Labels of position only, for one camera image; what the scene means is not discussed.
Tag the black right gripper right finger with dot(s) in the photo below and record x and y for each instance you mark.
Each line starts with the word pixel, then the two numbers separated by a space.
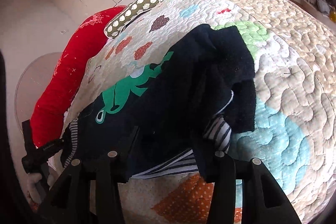
pixel 263 200

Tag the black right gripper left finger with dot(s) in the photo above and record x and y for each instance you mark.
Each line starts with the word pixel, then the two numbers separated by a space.
pixel 87 190

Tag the navy striped kids pants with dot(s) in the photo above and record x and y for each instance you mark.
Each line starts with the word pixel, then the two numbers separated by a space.
pixel 202 91

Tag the red long pillow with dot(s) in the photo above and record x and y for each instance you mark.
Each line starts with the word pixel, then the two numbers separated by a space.
pixel 48 116

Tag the round beige headboard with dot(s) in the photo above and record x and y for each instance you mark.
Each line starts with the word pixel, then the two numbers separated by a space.
pixel 32 84

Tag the heart patterned quilt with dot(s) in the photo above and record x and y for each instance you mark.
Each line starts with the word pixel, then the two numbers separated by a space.
pixel 294 56

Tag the olive white dotted pillow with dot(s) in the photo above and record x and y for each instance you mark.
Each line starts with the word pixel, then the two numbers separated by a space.
pixel 115 26

